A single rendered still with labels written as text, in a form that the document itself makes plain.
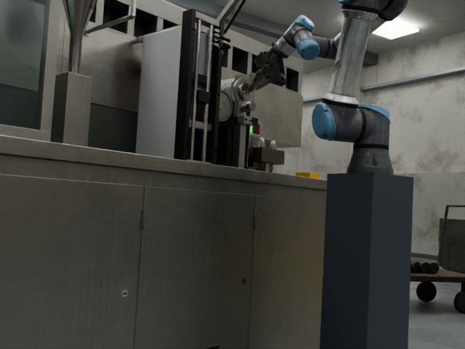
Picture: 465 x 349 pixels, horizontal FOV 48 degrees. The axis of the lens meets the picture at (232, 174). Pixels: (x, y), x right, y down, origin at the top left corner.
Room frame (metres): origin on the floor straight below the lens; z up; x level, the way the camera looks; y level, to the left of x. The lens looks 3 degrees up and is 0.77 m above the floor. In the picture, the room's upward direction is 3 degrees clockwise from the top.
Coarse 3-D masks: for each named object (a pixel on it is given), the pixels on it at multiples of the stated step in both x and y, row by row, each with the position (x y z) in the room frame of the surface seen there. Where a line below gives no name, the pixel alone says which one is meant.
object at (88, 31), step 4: (128, 16) 1.78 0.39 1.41; (132, 16) 1.76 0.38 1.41; (116, 20) 1.82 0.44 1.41; (120, 20) 1.81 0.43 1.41; (124, 20) 1.80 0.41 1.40; (128, 20) 1.79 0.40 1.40; (104, 24) 1.87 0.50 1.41; (108, 24) 1.86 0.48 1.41; (112, 24) 1.85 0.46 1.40; (88, 28) 1.96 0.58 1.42; (92, 28) 1.93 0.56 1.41; (96, 28) 1.91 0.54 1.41; (100, 28) 1.90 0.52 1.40; (84, 32) 1.95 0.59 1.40; (88, 32) 1.95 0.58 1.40; (92, 32) 1.94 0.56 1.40; (88, 36) 1.96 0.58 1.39
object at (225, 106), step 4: (220, 92) 2.06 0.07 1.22; (224, 92) 2.07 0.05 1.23; (220, 96) 2.06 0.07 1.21; (224, 96) 2.07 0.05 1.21; (228, 96) 2.09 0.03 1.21; (220, 100) 2.05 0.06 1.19; (224, 100) 2.07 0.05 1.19; (228, 100) 2.09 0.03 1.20; (220, 104) 2.05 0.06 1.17; (224, 104) 2.07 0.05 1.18; (228, 104) 2.09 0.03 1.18; (220, 108) 2.05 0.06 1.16; (224, 108) 2.07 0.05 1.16; (228, 108) 2.09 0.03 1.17; (220, 112) 2.06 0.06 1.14; (224, 112) 2.08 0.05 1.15; (228, 112) 2.10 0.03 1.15; (220, 116) 2.06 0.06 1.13; (224, 116) 2.08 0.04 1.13; (228, 116) 2.09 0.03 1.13
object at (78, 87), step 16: (64, 0) 1.65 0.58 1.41; (80, 0) 1.64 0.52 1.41; (96, 0) 1.69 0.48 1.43; (80, 16) 1.66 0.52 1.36; (80, 32) 1.68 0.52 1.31; (80, 48) 1.68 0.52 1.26; (80, 64) 1.69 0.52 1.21; (64, 80) 1.64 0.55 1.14; (80, 80) 1.66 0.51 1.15; (64, 96) 1.63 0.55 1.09; (80, 96) 1.66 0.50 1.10; (64, 112) 1.63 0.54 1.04; (80, 112) 1.67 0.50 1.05; (64, 128) 1.63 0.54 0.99; (80, 128) 1.67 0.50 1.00; (80, 144) 1.67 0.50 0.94
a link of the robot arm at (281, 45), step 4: (280, 40) 2.01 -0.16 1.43; (284, 40) 1.99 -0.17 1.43; (280, 44) 2.00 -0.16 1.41; (284, 44) 1.99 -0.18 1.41; (288, 44) 1.99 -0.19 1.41; (280, 48) 2.00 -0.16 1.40; (284, 48) 2.00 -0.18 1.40; (288, 48) 2.00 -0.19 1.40; (292, 48) 2.00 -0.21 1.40; (284, 52) 2.01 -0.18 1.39; (288, 52) 2.01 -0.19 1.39; (292, 52) 2.02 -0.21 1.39
